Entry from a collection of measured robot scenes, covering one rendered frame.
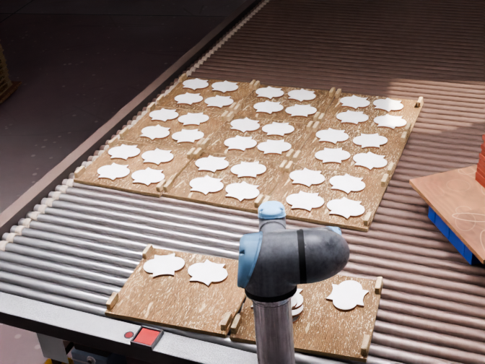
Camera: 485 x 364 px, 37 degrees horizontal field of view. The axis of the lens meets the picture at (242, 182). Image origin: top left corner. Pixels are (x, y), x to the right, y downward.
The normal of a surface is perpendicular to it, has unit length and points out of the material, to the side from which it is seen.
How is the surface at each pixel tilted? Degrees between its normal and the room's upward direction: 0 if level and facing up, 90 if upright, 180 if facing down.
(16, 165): 0
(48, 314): 0
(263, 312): 81
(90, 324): 0
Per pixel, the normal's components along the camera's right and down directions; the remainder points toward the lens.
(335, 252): 0.67, -0.20
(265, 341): -0.41, 0.37
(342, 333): -0.07, -0.84
